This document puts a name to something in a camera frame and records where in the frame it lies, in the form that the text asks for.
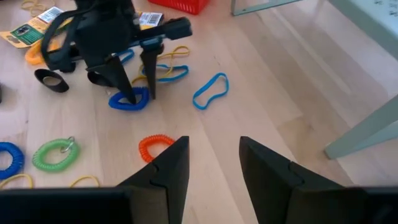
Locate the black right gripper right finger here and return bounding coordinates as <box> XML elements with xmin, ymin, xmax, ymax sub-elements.
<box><xmin>239</xmin><ymin>136</ymin><xmax>345</xmax><ymax>224</ymax></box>

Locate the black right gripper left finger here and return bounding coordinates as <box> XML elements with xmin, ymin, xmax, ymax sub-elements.
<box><xmin>117</xmin><ymin>136</ymin><xmax>190</xmax><ymax>224</ymax></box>

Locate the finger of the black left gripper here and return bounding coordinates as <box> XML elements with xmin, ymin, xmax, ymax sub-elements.
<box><xmin>139</xmin><ymin>42</ymin><xmax>165</xmax><ymax>100</ymax></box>
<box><xmin>93</xmin><ymin>55</ymin><xmax>138</xmax><ymax>105</ymax></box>

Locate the blue coil keychain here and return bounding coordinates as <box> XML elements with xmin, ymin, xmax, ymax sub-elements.
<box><xmin>108</xmin><ymin>86</ymin><xmax>150</xmax><ymax>112</ymax></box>
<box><xmin>0</xmin><ymin>142</ymin><xmax>25</xmax><ymax>180</ymax></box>

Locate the yellow green crayon box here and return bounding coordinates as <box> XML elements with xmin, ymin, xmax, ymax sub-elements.
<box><xmin>136</xmin><ymin>11</ymin><xmax>164</xmax><ymax>31</ymax></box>
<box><xmin>0</xmin><ymin>6</ymin><xmax>75</xmax><ymax>49</ymax></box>

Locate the orange coil keychain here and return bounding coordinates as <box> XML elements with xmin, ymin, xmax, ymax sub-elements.
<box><xmin>138</xmin><ymin>134</ymin><xmax>176</xmax><ymax>164</ymax></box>

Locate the blue rubber band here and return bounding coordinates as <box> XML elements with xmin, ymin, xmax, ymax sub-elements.
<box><xmin>142</xmin><ymin>64</ymin><xmax>190</xmax><ymax>83</ymax></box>
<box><xmin>117</xmin><ymin>48</ymin><xmax>136</xmax><ymax>65</ymax></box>
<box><xmin>192</xmin><ymin>72</ymin><xmax>230</xmax><ymax>111</ymax></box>

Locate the wide black rubber band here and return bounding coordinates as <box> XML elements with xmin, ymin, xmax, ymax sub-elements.
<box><xmin>34</xmin><ymin>68</ymin><xmax>70</xmax><ymax>93</ymax></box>
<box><xmin>86</xmin><ymin>70</ymin><xmax>114</xmax><ymax>88</ymax></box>

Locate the red plastic basket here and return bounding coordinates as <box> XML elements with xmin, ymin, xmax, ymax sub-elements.
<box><xmin>147</xmin><ymin>0</ymin><xmax>211</xmax><ymax>16</ymax></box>

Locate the long yellow rubber band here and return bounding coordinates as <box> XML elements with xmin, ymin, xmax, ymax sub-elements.
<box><xmin>0</xmin><ymin>173</ymin><xmax>101</xmax><ymax>190</ymax></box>

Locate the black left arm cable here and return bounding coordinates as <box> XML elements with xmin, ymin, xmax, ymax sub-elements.
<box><xmin>41</xmin><ymin>9</ymin><xmax>81</xmax><ymax>68</ymax></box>

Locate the green coil keychain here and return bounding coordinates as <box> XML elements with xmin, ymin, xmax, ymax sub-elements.
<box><xmin>32</xmin><ymin>136</ymin><xmax>81</xmax><ymax>173</ymax></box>

